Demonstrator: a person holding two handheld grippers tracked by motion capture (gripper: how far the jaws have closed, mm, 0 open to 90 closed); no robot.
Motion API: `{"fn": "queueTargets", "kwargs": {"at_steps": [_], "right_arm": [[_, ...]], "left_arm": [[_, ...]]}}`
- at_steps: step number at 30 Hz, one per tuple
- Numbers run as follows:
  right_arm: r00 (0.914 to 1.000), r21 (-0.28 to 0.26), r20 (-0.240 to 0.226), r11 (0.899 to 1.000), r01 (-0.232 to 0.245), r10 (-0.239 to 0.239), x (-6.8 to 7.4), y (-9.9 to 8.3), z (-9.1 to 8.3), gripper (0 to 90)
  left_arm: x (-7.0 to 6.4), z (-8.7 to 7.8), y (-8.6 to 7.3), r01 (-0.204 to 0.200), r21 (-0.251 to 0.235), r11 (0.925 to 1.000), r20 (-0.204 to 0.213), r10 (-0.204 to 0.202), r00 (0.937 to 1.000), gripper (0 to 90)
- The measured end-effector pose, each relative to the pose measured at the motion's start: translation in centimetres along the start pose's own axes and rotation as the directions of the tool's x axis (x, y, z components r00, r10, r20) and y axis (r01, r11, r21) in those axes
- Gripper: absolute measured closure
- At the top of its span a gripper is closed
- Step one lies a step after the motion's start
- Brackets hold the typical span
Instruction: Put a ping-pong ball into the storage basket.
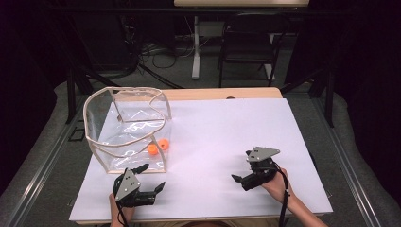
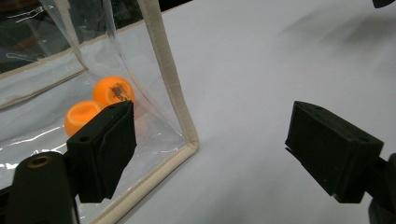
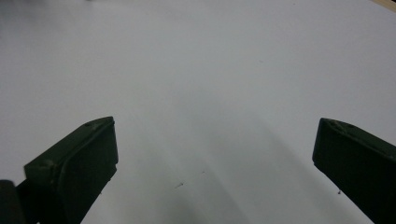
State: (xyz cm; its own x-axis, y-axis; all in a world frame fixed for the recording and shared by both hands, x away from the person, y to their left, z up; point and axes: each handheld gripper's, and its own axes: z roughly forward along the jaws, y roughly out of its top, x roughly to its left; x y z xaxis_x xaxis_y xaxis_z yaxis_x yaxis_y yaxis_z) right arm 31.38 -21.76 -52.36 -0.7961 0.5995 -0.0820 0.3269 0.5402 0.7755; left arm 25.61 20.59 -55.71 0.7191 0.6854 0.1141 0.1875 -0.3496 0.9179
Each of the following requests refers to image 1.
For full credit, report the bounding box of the metal floor rail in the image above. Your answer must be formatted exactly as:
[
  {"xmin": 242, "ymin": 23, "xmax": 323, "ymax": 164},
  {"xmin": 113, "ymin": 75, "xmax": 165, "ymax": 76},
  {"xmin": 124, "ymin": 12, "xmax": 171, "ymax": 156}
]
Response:
[
  {"xmin": 6, "ymin": 103, "xmax": 87, "ymax": 227},
  {"xmin": 311, "ymin": 94, "xmax": 383, "ymax": 227}
]

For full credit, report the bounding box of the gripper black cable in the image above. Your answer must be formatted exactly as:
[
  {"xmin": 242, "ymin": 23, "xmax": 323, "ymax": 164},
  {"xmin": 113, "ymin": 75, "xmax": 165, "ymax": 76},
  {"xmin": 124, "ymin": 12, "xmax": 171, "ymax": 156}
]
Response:
[
  {"xmin": 113, "ymin": 173, "xmax": 131, "ymax": 227},
  {"xmin": 275, "ymin": 162, "xmax": 291, "ymax": 227}
]

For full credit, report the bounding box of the clear plastic bag beige trim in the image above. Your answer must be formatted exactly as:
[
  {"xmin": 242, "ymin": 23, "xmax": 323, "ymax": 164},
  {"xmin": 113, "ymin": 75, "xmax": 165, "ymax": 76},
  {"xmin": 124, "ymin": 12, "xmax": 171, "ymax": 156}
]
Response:
[{"xmin": 82, "ymin": 86, "xmax": 173, "ymax": 175}]

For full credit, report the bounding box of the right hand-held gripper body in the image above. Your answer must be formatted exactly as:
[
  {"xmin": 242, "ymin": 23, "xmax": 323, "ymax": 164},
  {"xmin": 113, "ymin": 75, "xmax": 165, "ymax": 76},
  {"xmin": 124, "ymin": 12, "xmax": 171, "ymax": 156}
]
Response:
[{"xmin": 241, "ymin": 146, "xmax": 281, "ymax": 192}]

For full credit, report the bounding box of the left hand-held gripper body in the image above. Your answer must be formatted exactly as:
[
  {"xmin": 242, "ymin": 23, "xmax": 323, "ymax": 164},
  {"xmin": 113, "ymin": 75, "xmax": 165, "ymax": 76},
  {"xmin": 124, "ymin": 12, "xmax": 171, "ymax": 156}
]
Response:
[{"xmin": 113, "ymin": 168, "xmax": 157, "ymax": 208}]

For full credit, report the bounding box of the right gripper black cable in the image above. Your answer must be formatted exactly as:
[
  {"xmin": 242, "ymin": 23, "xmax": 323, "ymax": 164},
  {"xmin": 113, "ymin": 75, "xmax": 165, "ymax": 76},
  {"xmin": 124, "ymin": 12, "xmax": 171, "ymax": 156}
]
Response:
[{"xmin": 275, "ymin": 162, "xmax": 291, "ymax": 227}]

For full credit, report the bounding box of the black metal stand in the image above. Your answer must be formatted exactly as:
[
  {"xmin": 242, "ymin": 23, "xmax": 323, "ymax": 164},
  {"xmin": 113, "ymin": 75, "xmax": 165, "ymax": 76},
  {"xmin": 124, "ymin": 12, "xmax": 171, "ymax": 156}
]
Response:
[
  {"xmin": 280, "ymin": 67, "xmax": 335, "ymax": 129},
  {"xmin": 64, "ymin": 62, "xmax": 121, "ymax": 125}
]

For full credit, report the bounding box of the black folding chair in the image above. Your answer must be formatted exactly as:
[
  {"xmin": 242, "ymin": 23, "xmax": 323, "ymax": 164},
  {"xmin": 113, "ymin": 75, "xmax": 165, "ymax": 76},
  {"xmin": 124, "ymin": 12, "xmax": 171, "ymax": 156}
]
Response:
[{"xmin": 217, "ymin": 12, "xmax": 291, "ymax": 89}]

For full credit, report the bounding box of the wooden table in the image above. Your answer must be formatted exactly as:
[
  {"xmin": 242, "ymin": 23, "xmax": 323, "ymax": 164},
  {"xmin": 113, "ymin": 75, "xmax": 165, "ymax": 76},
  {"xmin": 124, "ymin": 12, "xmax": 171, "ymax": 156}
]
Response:
[{"xmin": 75, "ymin": 87, "xmax": 329, "ymax": 225}]

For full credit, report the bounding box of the white desk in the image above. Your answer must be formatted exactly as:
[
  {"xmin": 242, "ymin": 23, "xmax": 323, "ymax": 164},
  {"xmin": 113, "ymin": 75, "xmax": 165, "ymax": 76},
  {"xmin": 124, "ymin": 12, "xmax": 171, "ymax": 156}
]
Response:
[{"xmin": 173, "ymin": 0, "xmax": 310, "ymax": 80}]

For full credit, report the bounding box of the person's right hand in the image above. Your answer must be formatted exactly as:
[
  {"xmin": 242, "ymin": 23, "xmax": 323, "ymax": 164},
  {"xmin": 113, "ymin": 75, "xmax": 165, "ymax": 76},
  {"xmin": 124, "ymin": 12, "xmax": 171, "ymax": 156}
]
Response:
[{"xmin": 261, "ymin": 167, "xmax": 293, "ymax": 204}]

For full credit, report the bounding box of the person's left hand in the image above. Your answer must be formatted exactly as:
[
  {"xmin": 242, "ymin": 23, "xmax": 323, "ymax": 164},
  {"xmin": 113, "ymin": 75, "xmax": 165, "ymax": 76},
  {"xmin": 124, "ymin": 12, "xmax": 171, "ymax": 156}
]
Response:
[{"xmin": 108, "ymin": 192, "xmax": 136, "ymax": 223}]

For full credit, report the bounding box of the white board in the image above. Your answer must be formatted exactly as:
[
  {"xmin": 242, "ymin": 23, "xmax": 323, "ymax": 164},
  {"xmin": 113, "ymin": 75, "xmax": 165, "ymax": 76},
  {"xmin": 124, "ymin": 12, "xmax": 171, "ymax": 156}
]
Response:
[{"xmin": 68, "ymin": 97, "xmax": 334, "ymax": 223}]

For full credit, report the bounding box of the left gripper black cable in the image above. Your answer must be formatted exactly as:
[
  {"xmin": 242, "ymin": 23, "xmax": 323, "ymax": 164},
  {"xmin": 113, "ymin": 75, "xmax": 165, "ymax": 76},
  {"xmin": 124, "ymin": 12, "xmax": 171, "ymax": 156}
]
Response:
[{"xmin": 113, "ymin": 173, "xmax": 131, "ymax": 227}]

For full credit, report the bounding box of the bundle of floor cables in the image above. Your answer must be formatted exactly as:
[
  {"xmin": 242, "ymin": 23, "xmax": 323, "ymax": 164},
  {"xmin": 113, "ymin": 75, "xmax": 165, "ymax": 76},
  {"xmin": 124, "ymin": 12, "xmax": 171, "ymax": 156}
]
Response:
[{"xmin": 138, "ymin": 34, "xmax": 197, "ymax": 70}]

